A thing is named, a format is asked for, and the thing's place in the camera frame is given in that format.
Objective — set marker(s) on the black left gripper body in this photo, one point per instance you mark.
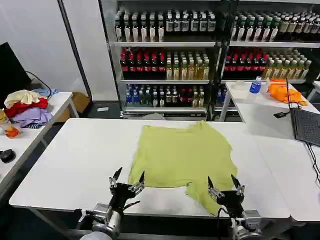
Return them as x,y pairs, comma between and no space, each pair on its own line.
122,193

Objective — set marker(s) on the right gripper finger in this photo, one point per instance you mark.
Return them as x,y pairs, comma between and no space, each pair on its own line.
211,183
235,180

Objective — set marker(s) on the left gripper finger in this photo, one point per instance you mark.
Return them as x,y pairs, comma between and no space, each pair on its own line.
117,175
142,178

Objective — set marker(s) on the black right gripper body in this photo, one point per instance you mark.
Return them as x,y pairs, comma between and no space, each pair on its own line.
231,201

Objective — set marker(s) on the green t-shirt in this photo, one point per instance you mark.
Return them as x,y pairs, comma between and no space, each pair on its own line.
180,155

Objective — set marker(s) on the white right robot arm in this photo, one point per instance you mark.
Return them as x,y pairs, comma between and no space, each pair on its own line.
246,225

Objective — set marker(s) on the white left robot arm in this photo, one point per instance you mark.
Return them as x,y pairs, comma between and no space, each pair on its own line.
110,220

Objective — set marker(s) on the grey chair back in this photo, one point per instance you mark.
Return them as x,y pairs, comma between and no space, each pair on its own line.
154,116

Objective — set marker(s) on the small grey flat object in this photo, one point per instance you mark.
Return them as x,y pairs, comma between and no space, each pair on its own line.
103,109

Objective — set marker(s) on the white side table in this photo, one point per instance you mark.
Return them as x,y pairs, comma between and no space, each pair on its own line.
57,102
252,110

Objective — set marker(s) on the black power adapter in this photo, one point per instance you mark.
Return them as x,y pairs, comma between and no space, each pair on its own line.
280,115

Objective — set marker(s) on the brown cardboard box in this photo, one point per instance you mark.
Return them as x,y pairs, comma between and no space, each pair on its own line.
80,102

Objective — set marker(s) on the dark grey laptop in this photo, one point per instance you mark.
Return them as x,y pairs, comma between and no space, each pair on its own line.
306,125

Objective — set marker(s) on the blue-label water bottle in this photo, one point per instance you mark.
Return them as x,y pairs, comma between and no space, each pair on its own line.
254,88

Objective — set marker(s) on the striped blue cloth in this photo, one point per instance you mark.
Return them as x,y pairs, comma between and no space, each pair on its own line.
33,125

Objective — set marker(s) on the orange cloth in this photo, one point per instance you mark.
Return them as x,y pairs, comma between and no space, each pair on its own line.
282,92

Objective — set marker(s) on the purple cloth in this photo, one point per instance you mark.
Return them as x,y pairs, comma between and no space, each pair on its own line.
30,116

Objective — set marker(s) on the light blue cloth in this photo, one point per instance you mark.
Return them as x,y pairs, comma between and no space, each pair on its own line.
48,92

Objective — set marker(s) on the black computer mouse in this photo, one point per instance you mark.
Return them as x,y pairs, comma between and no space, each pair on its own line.
7,155

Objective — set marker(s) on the red cloth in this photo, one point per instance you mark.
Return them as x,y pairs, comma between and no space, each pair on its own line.
25,107

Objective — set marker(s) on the orange-capped drink bottle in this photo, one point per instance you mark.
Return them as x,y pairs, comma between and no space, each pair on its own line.
10,128

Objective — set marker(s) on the shelf with drink bottles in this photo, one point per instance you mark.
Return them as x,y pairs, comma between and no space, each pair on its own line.
162,57
270,50

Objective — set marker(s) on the cream cloth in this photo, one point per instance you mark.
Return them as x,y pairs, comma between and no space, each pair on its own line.
21,97

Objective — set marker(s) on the black computer monitor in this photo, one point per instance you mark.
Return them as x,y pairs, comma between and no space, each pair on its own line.
11,75

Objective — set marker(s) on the black partition post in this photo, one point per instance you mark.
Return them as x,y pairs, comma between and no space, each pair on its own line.
75,50

